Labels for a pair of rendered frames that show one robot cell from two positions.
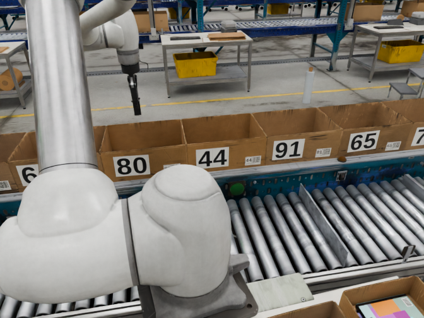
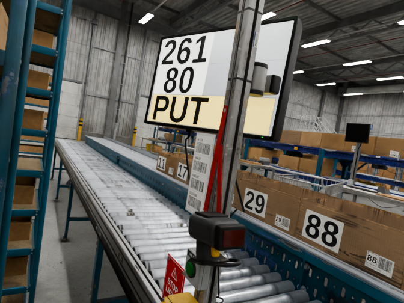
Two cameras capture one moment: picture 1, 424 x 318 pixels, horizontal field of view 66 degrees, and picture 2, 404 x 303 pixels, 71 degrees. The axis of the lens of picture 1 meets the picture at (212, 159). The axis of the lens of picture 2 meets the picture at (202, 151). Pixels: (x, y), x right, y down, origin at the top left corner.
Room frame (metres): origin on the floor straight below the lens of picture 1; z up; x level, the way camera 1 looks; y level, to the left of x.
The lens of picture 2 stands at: (0.32, 0.38, 1.24)
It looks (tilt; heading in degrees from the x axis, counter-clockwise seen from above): 3 degrees down; 68
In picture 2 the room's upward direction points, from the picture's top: 9 degrees clockwise
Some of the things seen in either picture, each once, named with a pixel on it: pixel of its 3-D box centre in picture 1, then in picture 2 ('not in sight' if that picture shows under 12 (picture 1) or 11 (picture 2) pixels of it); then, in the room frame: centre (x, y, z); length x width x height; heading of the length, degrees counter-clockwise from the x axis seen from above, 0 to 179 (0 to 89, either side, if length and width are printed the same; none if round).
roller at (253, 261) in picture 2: not in sight; (208, 269); (0.81, 1.35, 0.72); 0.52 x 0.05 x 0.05; 9
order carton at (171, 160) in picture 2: not in sight; (181, 165); (1.07, 2.65, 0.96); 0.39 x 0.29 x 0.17; 100
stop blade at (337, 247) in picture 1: (319, 220); not in sight; (1.10, -0.48, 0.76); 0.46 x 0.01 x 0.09; 9
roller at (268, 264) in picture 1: (257, 235); not in sight; (1.06, -0.19, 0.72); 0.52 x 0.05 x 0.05; 9
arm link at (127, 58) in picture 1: (128, 55); not in sight; (1.37, 0.33, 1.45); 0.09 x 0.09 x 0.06
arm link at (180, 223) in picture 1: (183, 224); not in sight; (0.45, 0.06, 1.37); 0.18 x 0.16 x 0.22; 106
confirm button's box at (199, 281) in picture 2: not in sight; (196, 267); (0.57, 0.93, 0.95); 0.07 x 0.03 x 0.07; 99
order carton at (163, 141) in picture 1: (146, 149); not in sight; (1.43, 0.33, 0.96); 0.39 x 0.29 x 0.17; 99
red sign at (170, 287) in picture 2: not in sight; (178, 292); (0.56, 1.00, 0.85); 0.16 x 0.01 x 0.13; 99
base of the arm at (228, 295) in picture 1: (199, 270); not in sight; (0.46, 0.03, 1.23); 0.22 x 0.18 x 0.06; 109
